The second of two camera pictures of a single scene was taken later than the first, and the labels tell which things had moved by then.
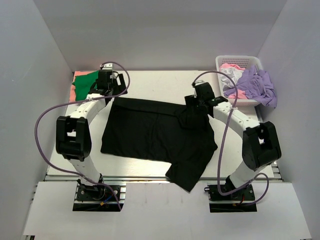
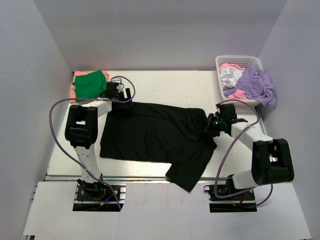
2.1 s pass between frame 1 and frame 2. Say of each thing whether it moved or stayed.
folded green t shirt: stayed
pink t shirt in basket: stayed
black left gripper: moved
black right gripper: moved
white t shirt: stayed
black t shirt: stayed
